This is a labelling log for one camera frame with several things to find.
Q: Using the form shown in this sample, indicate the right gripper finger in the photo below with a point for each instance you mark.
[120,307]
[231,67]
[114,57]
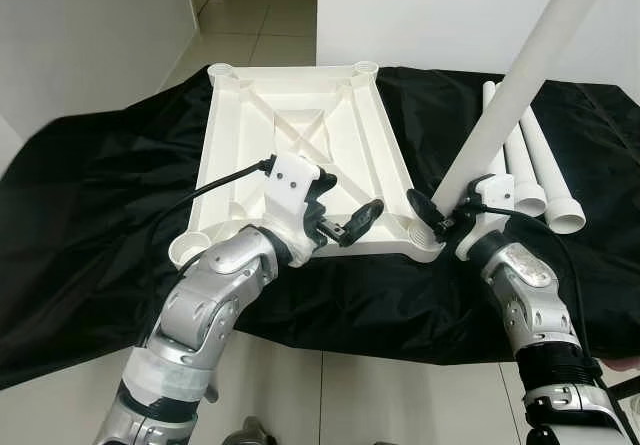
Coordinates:
[425,211]

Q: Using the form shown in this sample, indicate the white plastic table leg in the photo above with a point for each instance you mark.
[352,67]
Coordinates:
[530,65]
[522,177]
[489,97]
[550,175]

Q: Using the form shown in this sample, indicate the white plastic table top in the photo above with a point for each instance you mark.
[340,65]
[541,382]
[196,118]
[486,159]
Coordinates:
[290,105]

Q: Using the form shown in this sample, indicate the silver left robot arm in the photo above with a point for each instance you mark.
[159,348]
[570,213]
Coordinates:
[210,285]

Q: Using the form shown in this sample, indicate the black metal stand leg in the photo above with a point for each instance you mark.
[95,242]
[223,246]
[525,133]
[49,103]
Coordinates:
[625,387]
[210,393]

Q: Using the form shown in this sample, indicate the robot left leg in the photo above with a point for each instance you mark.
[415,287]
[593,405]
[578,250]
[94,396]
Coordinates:
[248,433]

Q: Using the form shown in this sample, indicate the robot leg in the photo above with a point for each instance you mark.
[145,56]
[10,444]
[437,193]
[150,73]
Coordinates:
[395,441]
[248,433]

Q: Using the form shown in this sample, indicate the robot right leg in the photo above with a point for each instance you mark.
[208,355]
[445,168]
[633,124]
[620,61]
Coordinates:
[395,441]

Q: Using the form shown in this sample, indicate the black table cloth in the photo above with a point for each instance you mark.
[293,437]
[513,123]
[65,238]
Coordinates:
[90,215]

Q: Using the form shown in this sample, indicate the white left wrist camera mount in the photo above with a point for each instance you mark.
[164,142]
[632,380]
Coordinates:
[293,180]

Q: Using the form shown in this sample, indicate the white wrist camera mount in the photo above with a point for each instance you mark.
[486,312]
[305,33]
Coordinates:
[497,190]
[293,180]

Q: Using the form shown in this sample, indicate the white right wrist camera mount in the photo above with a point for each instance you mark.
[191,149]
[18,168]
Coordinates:
[497,190]

